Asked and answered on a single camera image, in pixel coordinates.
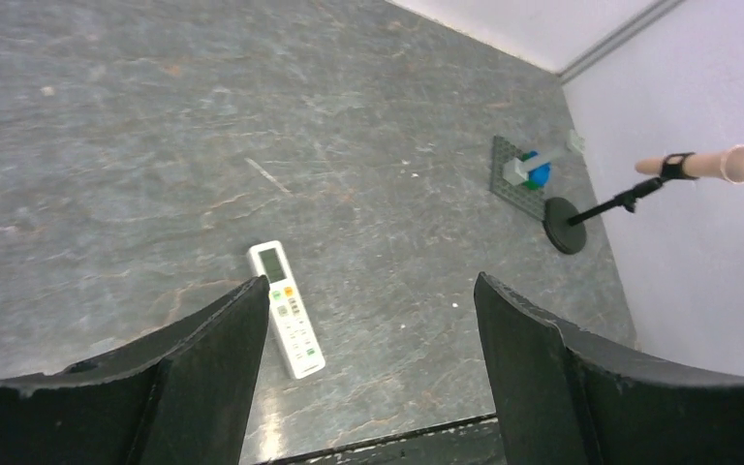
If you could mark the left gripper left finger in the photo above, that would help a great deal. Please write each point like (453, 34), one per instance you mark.
(179, 395)

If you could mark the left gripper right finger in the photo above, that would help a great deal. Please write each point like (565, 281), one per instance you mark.
(565, 395)

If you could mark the white remote control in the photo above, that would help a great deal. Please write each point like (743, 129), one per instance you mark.
(290, 321)

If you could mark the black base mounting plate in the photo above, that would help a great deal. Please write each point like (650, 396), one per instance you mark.
(475, 440)

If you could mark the black stand with pink disc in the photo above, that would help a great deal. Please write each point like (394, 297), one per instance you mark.
(564, 225)

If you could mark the grey lego baseplate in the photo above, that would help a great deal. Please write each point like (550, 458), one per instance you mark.
(528, 201)

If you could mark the green lego brick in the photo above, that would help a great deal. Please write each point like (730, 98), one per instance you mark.
(531, 182)

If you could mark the blue lego brick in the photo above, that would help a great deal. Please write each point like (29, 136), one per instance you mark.
(543, 173)

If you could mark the grey lego brick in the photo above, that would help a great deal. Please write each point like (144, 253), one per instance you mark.
(532, 165)

